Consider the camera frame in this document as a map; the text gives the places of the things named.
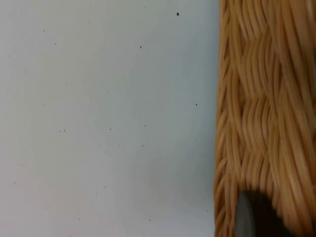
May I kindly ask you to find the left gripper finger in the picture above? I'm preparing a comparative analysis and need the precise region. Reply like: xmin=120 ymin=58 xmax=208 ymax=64
xmin=234 ymin=189 xmax=290 ymax=237

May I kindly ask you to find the pale wicker basket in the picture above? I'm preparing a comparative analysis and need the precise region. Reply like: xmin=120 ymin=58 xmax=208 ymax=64
xmin=213 ymin=0 xmax=316 ymax=237

